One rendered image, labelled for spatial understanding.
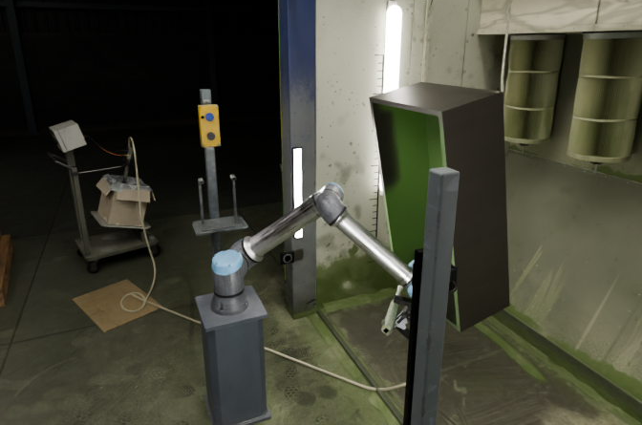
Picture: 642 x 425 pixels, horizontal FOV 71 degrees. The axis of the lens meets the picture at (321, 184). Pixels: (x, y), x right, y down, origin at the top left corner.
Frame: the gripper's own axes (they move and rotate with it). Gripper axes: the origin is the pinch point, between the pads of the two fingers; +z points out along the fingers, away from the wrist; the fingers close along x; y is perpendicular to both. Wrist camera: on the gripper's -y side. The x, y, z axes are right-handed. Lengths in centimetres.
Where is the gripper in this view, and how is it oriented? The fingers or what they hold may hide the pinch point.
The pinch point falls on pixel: (394, 323)
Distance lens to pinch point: 250.0
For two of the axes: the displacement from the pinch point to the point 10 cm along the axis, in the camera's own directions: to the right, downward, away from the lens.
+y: 7.7, 6.4, -0.9
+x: 3.0, -2.3, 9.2
